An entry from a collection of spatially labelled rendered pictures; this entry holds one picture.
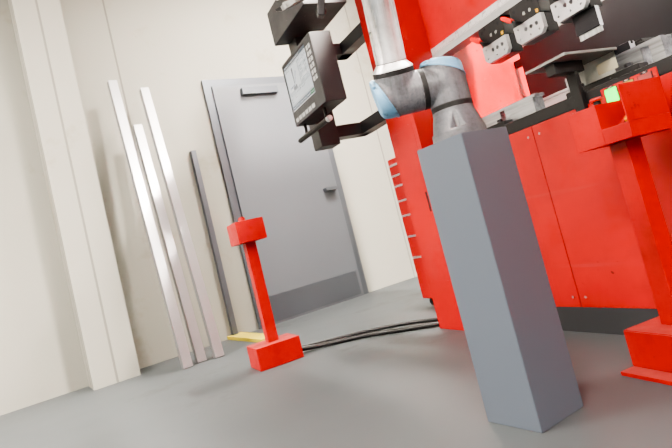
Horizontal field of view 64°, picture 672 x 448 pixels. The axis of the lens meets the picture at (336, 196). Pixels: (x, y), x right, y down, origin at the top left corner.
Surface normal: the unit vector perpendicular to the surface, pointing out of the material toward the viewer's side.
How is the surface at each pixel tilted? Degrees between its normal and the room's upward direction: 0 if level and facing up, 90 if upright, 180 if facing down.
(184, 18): 90
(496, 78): 90
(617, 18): 90
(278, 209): 90
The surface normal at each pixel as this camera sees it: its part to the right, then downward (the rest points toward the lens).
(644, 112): 0.31, -0.15
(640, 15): -0.88, 0.19
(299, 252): 0.51, -0.19
